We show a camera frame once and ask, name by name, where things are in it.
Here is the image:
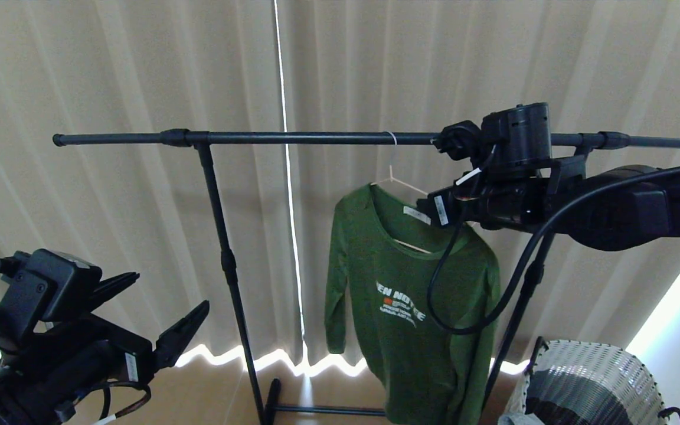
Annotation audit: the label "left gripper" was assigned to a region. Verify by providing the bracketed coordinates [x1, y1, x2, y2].
[0, 272, 211, 425]

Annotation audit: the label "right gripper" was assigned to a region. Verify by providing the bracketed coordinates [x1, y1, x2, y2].
[426, 176, 554, 233]

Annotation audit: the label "pink clothes hanger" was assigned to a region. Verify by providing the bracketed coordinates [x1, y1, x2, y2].
[370, 131, 435, 256]

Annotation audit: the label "green printed shirt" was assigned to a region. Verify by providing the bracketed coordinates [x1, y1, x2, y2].
[324, 184, 501, 425]

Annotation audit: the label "pale grey shorts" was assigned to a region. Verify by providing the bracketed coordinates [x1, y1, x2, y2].
[498, 412, 544, 425]

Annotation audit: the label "white laundry basket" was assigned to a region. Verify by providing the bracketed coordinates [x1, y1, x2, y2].
[498, 338, 680, 425]

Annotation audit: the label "black clothes rack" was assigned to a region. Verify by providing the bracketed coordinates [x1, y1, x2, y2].
[52, 128, 680, 425]

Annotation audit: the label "beige curtain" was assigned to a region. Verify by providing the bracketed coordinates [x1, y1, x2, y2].
[0, 0, 680, 378]

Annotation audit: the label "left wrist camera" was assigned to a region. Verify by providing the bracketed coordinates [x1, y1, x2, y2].
[0, 248, 104, 355]

